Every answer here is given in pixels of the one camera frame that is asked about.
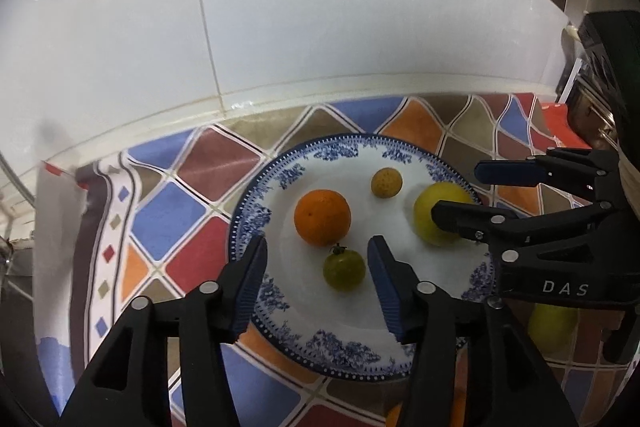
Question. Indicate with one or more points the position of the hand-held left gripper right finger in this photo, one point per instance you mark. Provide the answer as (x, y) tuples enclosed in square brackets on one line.
[(382, 278)]

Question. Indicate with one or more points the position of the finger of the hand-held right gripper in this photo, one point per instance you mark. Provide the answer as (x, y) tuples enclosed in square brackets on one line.
[(465, 219), (505, 172)]

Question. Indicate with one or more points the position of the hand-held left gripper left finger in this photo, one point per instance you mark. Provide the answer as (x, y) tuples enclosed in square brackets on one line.
[(252, 278)]

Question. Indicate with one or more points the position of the green apple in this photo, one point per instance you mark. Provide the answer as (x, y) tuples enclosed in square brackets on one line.
[(550, 328), (445, 193)]

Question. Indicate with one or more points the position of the blue floral white plate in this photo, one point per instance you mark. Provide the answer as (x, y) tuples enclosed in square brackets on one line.
[(310, 307)]

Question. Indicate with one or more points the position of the green tomato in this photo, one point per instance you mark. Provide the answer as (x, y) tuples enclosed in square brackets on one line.
[(344, 268)]

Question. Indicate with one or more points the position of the red mat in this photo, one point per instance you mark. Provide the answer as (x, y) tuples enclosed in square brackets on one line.
[(560, 119)]

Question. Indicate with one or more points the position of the large orange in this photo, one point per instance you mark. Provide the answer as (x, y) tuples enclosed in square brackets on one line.
[(322, 217)]

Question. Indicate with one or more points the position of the small yellow speckled fruit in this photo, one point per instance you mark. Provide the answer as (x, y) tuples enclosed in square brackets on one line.
[(386, 183)]

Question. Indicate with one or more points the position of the colourful checkered table mat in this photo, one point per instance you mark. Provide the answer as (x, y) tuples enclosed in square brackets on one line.
[(165, 217)]

